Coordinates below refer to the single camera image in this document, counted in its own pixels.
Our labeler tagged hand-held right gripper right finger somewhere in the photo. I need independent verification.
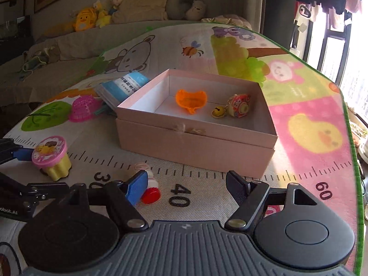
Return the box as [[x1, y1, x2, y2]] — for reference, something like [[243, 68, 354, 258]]
[[225, 170, 321, 232]]

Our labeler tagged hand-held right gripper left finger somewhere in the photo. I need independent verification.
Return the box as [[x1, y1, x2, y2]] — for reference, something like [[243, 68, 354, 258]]
[[67, 170, 150, 232]]

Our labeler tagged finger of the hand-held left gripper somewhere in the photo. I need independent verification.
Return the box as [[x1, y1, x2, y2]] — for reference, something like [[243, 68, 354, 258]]
[[0, 172, 73, 210], [0, 139, 34, 163]]

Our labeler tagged white and red small toy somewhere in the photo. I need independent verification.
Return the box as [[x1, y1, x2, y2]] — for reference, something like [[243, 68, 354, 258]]
[[134, 162, 164, 204]]

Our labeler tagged pink and yellow cupcake toy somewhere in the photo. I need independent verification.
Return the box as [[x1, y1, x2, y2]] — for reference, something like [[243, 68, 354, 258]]
[[31, 136, 72, 181]]

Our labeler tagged pink cardboard box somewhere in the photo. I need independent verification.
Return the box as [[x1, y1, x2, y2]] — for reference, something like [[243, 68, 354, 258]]
[[115, 68, 279, 179]]

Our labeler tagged pink plastic basket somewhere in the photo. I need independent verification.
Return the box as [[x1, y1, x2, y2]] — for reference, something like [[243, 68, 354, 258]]
[[68, 95, 100, 123]]

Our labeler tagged blue and white card pack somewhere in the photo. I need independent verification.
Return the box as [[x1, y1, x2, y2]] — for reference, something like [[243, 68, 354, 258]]
[[95, 72, 150, 112]]

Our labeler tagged printed cartoon play mat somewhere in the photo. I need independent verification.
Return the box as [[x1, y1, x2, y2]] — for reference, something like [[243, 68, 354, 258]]
[[0, 23, 365, 276]]

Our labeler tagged green cloth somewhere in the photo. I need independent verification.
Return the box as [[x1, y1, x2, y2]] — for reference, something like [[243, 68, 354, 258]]
[[21, 46, 58, 78]]

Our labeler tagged orange heart-shaped toy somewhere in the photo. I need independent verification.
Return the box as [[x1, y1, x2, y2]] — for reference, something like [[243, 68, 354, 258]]
[[175, 89, 208, 115]]

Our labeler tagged beige sofa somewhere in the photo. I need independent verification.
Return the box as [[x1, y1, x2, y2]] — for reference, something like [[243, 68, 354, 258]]
[[0, 16, 259, 105]]

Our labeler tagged round yellow duck plush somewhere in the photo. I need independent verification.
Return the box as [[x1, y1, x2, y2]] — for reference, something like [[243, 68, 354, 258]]
[[73, 8, 97, 33]]

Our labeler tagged small yellow duck plush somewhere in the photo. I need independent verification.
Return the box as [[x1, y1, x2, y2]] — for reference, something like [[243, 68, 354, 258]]
[[92, 0, 112, 29]]

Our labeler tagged floral cushion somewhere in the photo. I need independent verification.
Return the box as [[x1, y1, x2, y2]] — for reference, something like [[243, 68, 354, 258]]
[[201, 14, 253, 30]]

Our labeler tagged doll with blue clothes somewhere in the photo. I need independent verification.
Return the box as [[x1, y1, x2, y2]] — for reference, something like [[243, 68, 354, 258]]
[[109, 0, 125, 15]]

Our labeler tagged beige bear plush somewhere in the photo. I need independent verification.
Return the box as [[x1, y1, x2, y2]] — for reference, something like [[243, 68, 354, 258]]
[[185, 0, 207, 20]]

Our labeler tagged beige pillow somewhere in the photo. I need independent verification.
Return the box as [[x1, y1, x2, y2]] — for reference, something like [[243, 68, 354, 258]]
[[111, 0, 171, 24]]

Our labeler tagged dark curtain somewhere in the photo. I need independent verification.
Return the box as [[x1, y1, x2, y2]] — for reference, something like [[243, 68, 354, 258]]
[[260, 0, 299, 49]]

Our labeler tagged camera charm keychain with bell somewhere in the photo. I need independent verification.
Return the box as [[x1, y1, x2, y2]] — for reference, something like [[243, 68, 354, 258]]
[[211, 93, 251, 119]]

